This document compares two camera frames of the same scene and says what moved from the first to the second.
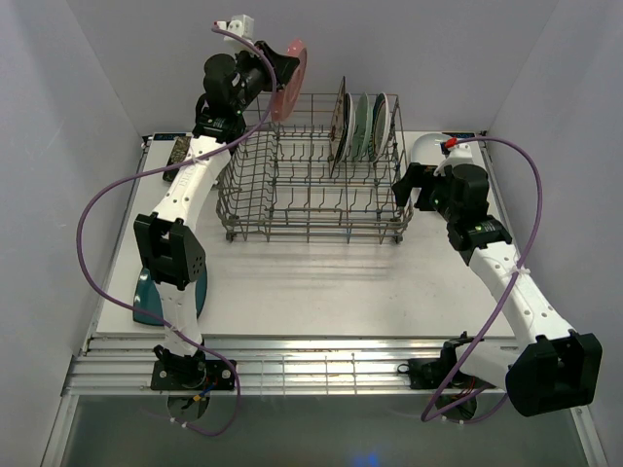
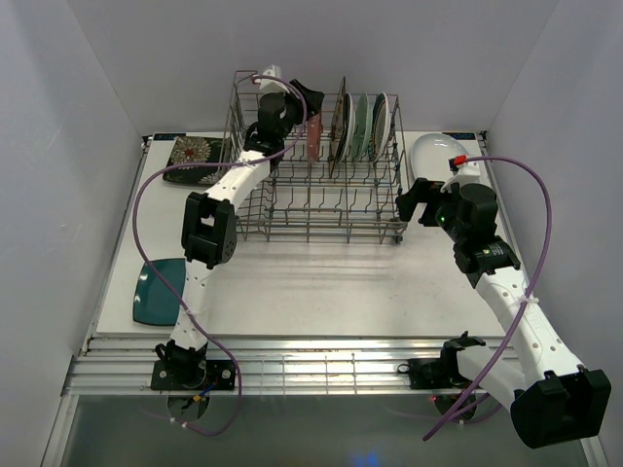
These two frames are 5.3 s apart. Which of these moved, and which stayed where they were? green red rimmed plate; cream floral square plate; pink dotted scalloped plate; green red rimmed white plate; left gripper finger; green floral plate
Moved: pink dotted scalloped plate; left gripper finger
Stayed: cream floral square plate; green floral plate; green red rimmed white plate; green red rimmed plate
